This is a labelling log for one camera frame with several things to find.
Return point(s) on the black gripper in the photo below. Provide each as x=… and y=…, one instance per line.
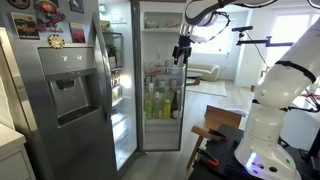
x=185, y=41

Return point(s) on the refrigerator door compartment cover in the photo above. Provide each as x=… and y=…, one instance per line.
x=163, y=18

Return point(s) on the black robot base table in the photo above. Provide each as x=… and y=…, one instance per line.
x=223, y=153

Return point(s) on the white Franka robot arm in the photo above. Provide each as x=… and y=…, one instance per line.
x=266, y=133

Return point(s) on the clear tall door shelf bin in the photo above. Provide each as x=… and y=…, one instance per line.
x=180, y=100

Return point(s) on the stainless refrigerator door with shelves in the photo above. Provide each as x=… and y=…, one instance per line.
x=160, y=136

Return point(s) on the refrigerator cabinet interior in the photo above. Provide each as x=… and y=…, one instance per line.
x=125, y=133

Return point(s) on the stainless freezer door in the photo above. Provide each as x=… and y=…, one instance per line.
x=83, y=143

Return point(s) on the silver drink can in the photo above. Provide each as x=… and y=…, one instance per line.
x=161, y=85
x=169, y=66
x=173, y=85

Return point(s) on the round white coffee table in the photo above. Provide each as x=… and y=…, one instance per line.
x=194, y=75

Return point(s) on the white sofa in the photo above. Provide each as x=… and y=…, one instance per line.
x=206, y=71

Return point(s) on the pale floor rug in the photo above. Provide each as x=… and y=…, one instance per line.
x=210, y=88

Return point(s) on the small pale food package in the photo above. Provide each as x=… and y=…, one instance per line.
x=151, y=24

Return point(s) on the dark wine bottle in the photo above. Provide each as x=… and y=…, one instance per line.
x=174, y=106

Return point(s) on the yellow drink bottle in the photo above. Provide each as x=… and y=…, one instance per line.
x=167, y=108

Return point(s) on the clear drink bottle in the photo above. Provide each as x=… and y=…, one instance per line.
x=157, y=106

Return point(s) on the green drink bottle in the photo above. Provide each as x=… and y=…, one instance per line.
x=148, y=108

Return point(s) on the dark glass bottle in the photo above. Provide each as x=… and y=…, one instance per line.
x=112, y=56

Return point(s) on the wooden stool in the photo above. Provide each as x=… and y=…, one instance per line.
x=216, y=120

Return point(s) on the yellow carton box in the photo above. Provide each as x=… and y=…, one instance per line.
x=116, y=93

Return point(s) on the small box on shelf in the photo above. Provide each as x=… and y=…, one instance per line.
x=105, y=25

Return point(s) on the red purple picture magnet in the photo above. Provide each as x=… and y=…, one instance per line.
x=77, y=32

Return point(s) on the bright window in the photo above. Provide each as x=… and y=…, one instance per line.
x=290, y=30

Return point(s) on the water and ice dispenser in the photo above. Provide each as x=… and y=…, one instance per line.
x=71, y=93

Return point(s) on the dark picture magnet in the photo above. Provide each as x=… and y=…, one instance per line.
x=77, y=5

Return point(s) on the round gold magnet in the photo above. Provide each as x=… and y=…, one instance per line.
x=56, y=41

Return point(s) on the colourful figure magnet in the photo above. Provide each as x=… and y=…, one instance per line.
x=49, y=15

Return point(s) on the brown landscape picture magnet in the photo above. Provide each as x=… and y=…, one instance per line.
x=25, y=26

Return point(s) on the dark oval magnet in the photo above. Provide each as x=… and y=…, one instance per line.
x=19, y=3

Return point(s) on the white kitchen base cabinet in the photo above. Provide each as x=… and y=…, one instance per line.
x=13, y=156

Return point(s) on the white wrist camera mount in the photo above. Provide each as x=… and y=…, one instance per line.
x=199, y=38

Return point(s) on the black external camera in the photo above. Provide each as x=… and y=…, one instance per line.
x=242, y=28

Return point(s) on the dark camera mounting bar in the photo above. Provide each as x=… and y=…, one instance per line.
x=263, y=42

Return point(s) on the black camera tripod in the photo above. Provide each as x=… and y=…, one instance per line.
x=310, y=100

